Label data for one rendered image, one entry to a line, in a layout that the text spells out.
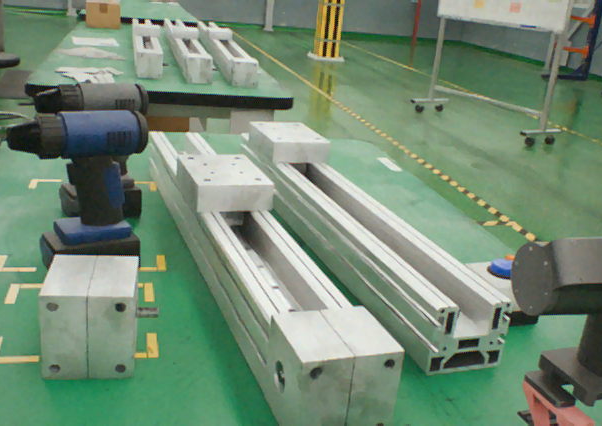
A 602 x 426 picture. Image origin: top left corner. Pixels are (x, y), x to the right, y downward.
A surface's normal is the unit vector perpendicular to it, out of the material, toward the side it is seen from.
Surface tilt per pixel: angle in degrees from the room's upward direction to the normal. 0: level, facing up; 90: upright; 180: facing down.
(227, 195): 90
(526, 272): 89
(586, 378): 0
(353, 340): 0
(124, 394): 0
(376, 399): 90
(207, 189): 90
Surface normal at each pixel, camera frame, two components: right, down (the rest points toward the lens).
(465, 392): 0.10, -0.94
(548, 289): -0.97, -0.02
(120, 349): 0.17, 0.35
